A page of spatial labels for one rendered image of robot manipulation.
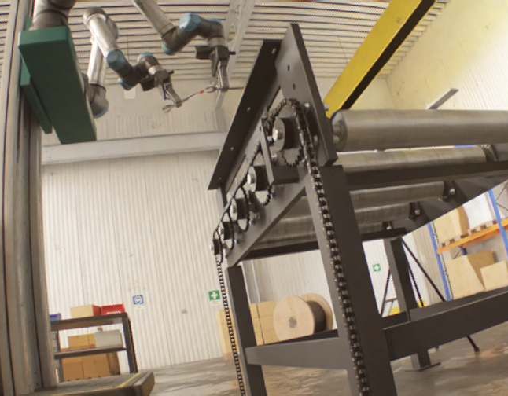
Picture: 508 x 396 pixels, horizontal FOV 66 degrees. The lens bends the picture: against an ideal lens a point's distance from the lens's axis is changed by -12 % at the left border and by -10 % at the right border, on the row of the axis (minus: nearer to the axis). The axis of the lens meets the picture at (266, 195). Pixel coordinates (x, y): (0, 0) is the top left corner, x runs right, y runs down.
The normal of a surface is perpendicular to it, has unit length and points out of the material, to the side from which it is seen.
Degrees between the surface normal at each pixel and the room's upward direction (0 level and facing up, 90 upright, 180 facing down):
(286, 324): 90
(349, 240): 90
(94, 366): 90
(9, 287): 90
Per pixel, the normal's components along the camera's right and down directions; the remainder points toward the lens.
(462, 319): 0.25, -0.35
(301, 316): -0.71, -0.08
